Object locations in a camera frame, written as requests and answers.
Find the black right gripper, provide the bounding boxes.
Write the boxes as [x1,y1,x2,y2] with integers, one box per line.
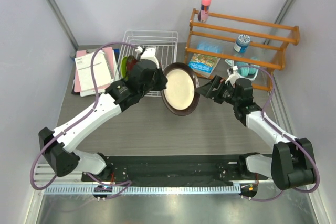
[195,75,240,106]

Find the brown rimmed cream plate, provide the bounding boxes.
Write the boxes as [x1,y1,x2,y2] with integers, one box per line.
[161,62,200,116]

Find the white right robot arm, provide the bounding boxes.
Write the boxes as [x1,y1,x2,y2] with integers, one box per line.
[195,66,320,193]

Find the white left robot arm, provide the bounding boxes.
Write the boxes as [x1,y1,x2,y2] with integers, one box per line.
[39,47,167,182]

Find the orange wooden shelf rack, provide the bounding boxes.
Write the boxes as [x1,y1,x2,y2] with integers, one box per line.
[184,9,301,77]

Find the blue paperback book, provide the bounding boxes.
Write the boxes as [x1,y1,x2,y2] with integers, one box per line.
[188,53,220,78]

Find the dark red patterned plate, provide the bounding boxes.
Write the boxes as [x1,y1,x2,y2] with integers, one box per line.
[126,55,138,77]

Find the clear blue plastic box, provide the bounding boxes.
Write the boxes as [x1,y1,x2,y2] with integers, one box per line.
[197,42,222,54]

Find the green plate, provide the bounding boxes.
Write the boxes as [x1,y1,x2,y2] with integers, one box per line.
[120,57,128,79]

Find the teal cat ear headphones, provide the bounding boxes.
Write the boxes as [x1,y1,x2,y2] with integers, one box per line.
[225,59,259,81]

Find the blue lidded jar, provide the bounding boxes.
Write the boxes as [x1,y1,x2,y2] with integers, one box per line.
[234,34,251,53]

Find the dark blue notebook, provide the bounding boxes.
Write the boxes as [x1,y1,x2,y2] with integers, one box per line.
[113,48,120,63]

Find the white manual booklet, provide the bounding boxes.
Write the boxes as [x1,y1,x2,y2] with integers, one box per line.
[74,49,116,97]

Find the pink capped bottle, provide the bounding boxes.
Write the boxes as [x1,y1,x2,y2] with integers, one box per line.
[198,0,212,23]

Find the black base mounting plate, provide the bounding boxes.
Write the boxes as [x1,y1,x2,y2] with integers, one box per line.
[94,154,266,187]

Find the white wire dish rack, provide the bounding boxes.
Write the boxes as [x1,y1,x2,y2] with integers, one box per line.
[113,29,179,98]

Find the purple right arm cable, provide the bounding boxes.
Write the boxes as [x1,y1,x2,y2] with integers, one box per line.
[230,65,321,201]

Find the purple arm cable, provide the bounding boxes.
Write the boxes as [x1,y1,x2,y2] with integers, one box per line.
[230,65,321,201]
[30,41,138,200]

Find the white slotted cable duct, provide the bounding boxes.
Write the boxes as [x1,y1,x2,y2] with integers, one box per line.
[45,184,241,196]

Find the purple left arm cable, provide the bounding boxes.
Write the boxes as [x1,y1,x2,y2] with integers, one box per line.
[30,41,138,200]

